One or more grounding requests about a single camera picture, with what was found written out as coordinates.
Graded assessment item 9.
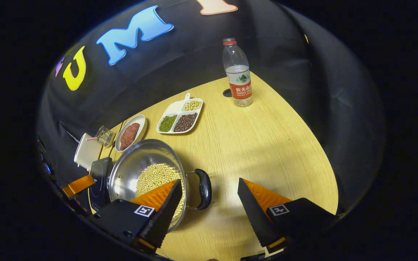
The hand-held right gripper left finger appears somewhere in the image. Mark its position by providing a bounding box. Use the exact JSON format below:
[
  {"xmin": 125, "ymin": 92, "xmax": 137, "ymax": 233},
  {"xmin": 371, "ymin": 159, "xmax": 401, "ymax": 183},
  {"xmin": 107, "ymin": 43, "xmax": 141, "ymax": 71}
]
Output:
[{"xmin": 93, "ymin": 179, "xmax": 183, "ymax": 254}]

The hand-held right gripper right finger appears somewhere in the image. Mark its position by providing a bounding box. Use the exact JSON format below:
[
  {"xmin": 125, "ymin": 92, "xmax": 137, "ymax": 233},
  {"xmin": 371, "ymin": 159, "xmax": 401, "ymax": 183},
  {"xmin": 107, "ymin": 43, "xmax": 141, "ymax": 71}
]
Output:
[{"xmin": 237, "ymin": 178, "xmax": 338, "ymax": 254}]

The black induction cooktop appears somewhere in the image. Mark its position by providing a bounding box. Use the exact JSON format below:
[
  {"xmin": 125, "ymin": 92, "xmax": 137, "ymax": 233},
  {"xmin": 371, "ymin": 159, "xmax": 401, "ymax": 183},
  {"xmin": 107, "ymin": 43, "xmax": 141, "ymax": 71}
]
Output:
[{"xmin": 88, "ymin": 157, "xmax": 114, "ymax": 212}]

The steel pot with black handles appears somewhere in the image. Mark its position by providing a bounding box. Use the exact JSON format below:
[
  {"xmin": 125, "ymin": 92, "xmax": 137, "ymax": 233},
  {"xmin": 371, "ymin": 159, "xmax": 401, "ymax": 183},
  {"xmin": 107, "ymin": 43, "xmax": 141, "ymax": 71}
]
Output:
[{"xmin": 108, "ymin": 139, "xmax": 213, "ymax": 232}]

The white toaster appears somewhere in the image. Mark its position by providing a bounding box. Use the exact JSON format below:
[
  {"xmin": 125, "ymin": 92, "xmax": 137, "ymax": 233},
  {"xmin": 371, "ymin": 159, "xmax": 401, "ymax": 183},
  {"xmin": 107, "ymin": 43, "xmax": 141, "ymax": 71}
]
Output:
[{"xmin": 74, "ymin": 133, "xmax": 102, "ymax": 171}]

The large pile of soybeans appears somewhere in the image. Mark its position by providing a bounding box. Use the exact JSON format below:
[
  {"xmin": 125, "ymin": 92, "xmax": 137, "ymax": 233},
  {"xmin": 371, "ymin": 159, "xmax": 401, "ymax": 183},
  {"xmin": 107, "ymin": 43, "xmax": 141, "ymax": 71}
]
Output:
[{"xmin": 135, "ymin": 163, "xmax": 185, "ymax": 221}]

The brown steak piece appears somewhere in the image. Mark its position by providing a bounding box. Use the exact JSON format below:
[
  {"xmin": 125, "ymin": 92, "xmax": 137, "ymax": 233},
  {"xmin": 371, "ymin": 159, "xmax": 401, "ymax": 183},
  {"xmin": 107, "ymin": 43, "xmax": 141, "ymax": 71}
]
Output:
[
  {"xmin": 126, "ymin": 123, "xmax": 141, "ymax": 140},
  {"xmin": 120, "ymin": 132, "xmax": 133, "ymax": 151}
]

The white round plate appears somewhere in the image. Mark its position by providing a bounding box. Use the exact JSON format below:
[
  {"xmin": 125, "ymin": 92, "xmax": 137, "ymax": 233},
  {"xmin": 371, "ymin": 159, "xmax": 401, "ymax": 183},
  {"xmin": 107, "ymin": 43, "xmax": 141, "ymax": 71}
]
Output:
[{"xmin": 115, "ymin": 115, "xmax": 148, "ymax": 153}]

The pile of green mung beans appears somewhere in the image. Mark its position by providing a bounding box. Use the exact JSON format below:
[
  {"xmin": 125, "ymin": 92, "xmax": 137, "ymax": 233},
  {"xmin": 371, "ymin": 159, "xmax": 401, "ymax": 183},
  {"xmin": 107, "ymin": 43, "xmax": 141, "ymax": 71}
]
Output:
[{"xmin": 159, "ymin": 115, "xmax": 177, "ymax": 132}]

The pile of dark red beans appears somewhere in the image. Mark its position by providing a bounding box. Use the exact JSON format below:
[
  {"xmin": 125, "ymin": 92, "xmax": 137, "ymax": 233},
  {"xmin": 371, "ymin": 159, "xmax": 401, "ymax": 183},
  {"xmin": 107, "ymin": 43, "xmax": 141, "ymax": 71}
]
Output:
[{"xmin": 173, "ymin": 113, "xmax": 198, "ymax": 132}]

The white divided dish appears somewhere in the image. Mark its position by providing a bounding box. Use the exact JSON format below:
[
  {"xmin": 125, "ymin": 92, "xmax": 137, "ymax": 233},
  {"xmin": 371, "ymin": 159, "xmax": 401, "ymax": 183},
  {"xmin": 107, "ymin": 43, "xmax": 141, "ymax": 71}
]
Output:
[{"xmin": 156, "ymin": 93, "xmax": 204, "ymax": 134}]

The clear plastic water bottle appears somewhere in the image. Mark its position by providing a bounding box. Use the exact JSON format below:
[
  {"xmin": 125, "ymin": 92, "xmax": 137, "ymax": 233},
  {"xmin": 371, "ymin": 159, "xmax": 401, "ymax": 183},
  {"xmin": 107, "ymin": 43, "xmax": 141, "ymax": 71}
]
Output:
[{"xmin": 222, "ymin": 38, "xmax": 253, "ymax": 107}]

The black backdrop cloth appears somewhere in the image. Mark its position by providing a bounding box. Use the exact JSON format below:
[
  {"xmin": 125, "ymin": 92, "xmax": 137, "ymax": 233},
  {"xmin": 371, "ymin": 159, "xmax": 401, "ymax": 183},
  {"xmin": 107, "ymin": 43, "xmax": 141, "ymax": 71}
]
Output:
[{"xmin": 37, "ymin": 0, "xmax": 385, "ymax": 218}]

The wire mesh basket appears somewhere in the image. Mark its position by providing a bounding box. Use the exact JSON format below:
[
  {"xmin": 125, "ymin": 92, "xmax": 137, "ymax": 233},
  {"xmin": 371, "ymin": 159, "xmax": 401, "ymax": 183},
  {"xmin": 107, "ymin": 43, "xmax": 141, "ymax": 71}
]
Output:
[{"xmin": 96, "ymin": 125, "xmax": 116, "ymax": 147}]

